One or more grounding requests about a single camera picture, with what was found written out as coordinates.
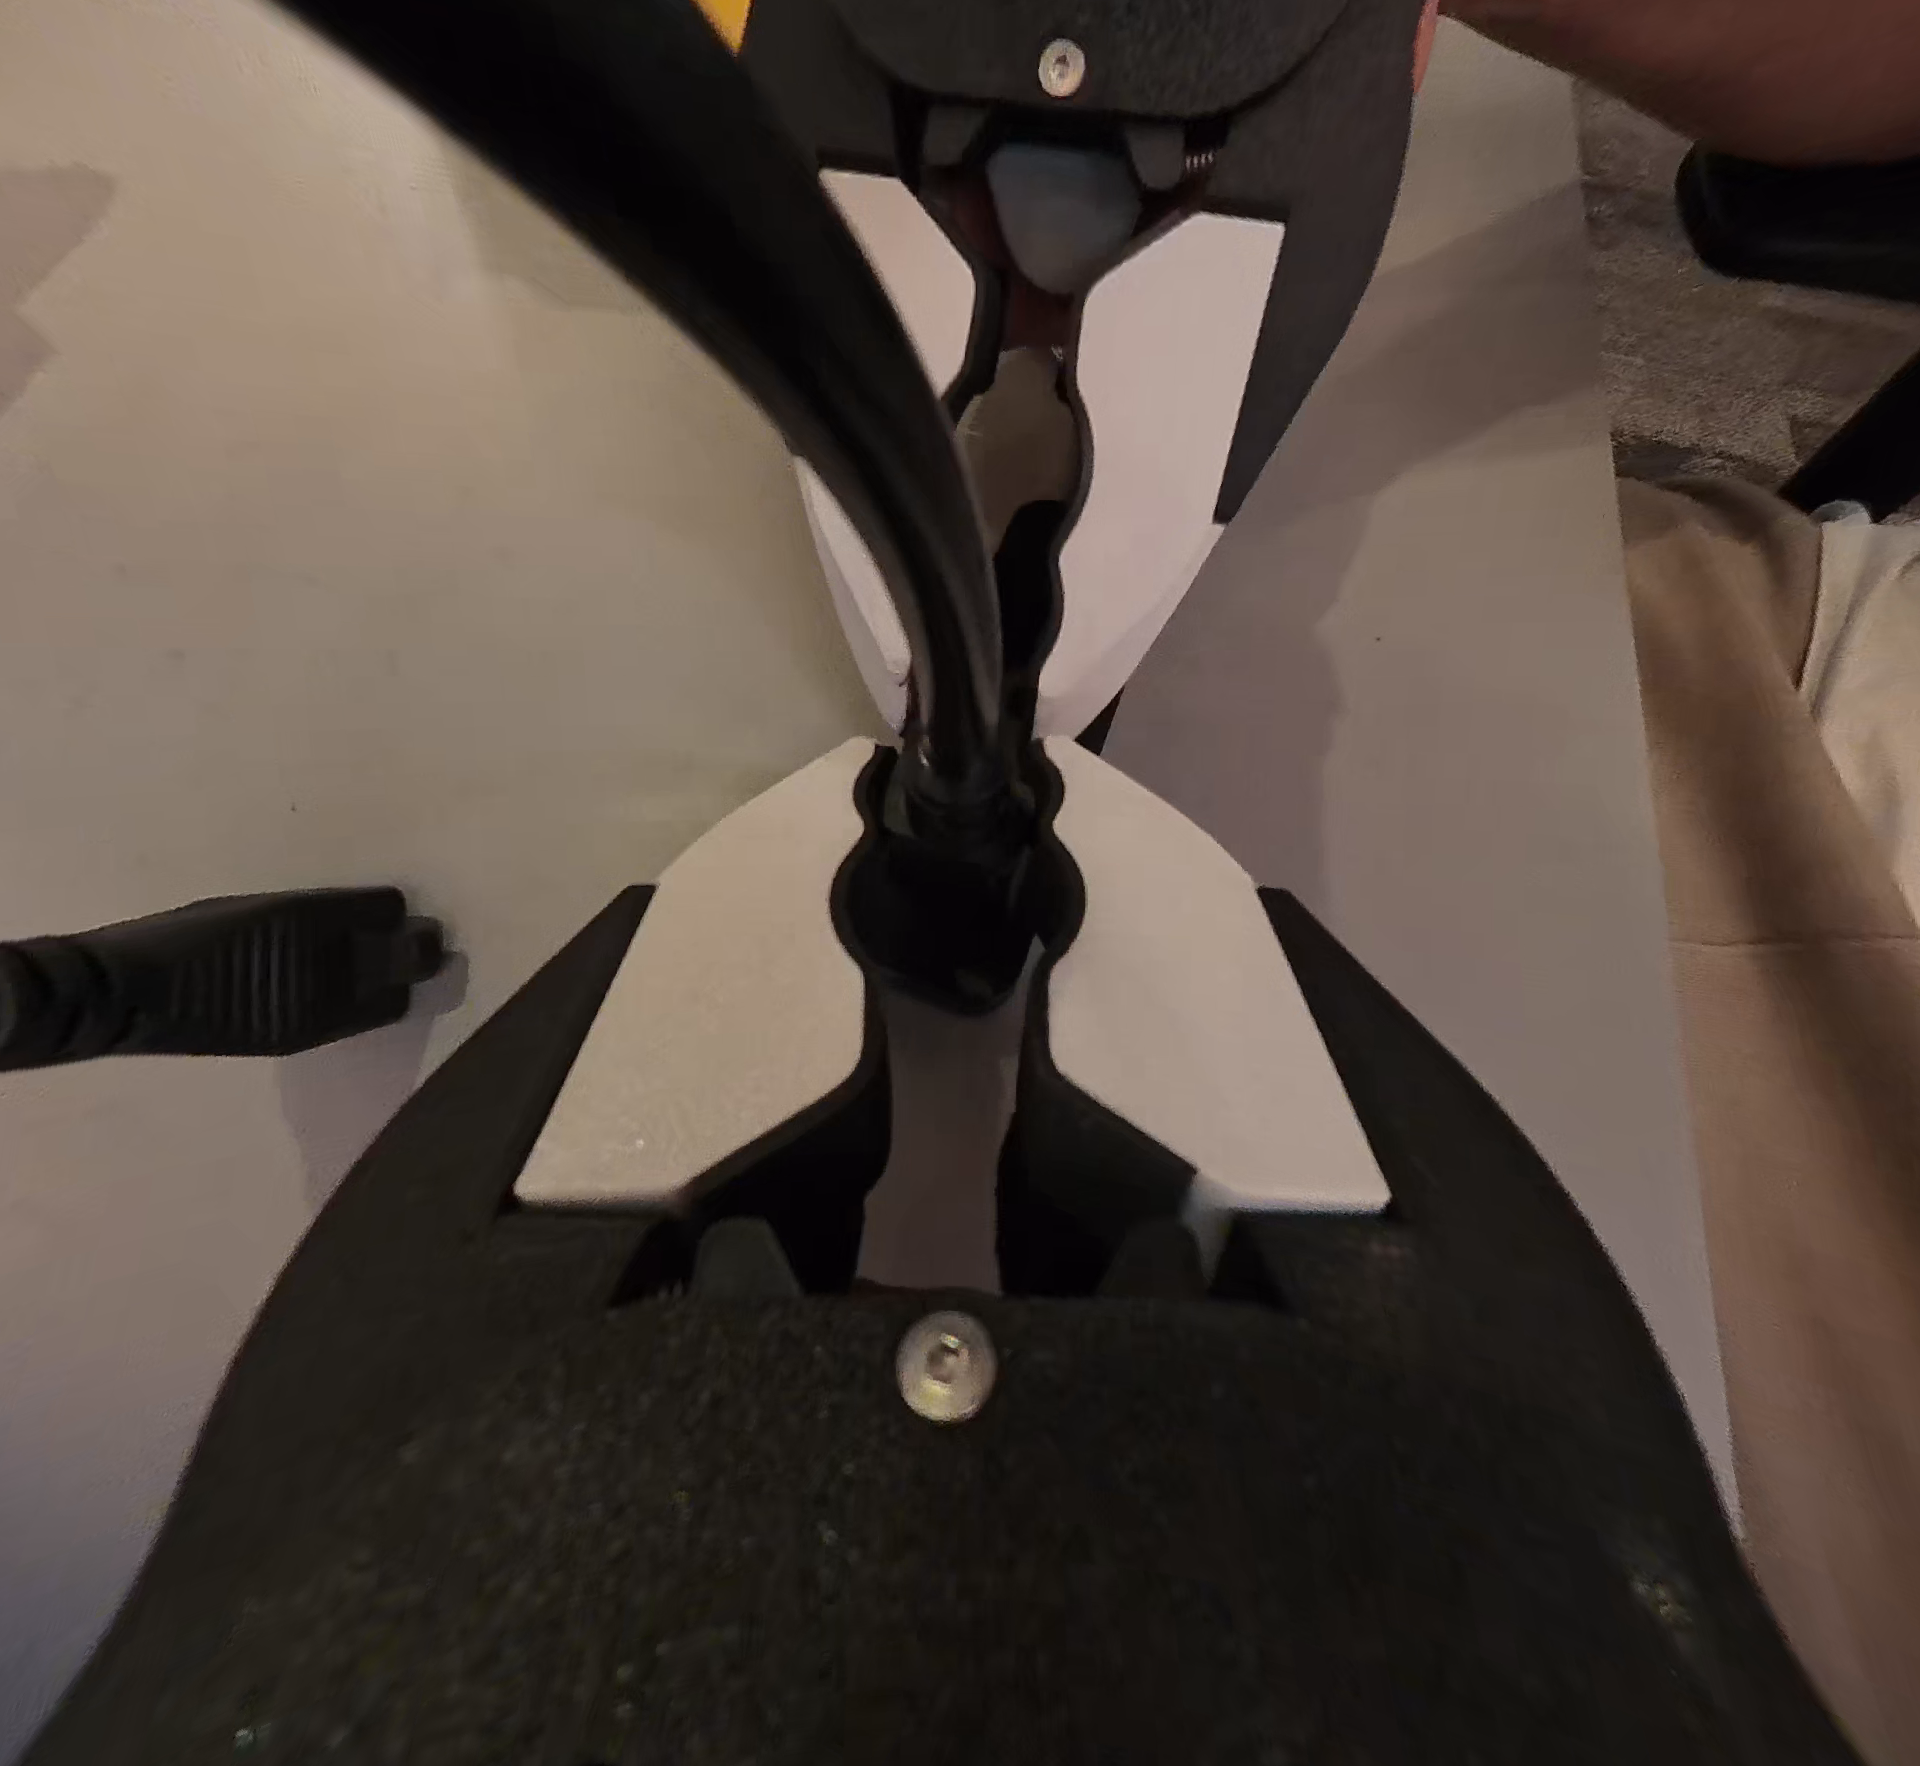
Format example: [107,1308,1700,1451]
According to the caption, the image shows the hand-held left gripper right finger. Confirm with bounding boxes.
[1005,731,1397,1296]

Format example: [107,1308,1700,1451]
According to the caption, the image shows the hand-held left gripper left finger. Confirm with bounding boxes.
[510,739,901,1296]

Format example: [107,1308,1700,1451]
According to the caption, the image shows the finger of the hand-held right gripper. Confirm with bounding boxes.
[791,166,999,749]
[1027,214,1292,765]

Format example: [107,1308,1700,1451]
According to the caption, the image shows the black extension cord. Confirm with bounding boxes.
[0,0,1051,1075]

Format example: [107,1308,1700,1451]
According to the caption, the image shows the person's beige pants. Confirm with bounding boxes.
[1616,472,1920,1766]

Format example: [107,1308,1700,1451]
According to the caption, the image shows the black chair base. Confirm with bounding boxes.
[1677,142,1920,515]

